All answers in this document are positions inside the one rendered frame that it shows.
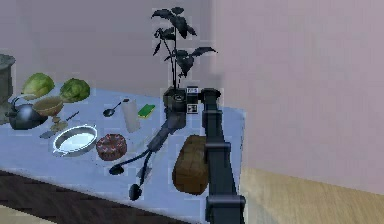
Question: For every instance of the green sponge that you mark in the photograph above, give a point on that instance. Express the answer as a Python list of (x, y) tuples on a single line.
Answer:
[(146, 110)]

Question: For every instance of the brown bread loaf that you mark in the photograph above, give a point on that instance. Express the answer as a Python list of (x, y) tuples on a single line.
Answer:
[(190, 166)]

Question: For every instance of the silver pan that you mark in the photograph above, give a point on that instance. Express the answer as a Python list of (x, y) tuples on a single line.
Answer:
[(75, 140)]

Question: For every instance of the black kettle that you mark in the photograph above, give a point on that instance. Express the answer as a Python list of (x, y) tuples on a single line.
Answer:
[(25, 116)]

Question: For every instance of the tan goblet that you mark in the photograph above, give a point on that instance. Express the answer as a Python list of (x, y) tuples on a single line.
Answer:
[(49, 106)]

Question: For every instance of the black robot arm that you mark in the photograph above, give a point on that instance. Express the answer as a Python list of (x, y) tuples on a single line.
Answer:
[(217, 153)]

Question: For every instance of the pale blue topped brown table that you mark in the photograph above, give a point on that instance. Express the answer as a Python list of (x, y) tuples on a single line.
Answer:
[(50, 196)]

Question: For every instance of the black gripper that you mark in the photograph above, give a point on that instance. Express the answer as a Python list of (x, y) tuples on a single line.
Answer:
[(175, 100)]

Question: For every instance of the black spoon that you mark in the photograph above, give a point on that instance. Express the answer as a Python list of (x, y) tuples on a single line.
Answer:
[(108, 112)]

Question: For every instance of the green lettuce head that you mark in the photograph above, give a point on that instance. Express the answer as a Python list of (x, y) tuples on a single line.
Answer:
[(38, 85), (75, 90)]

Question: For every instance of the dark leafy house plant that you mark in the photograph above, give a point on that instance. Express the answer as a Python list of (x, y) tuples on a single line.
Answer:
[(180, 25)]

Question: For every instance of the grey stone vase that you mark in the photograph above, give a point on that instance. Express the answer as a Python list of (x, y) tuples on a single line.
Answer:
[(5, 80)]

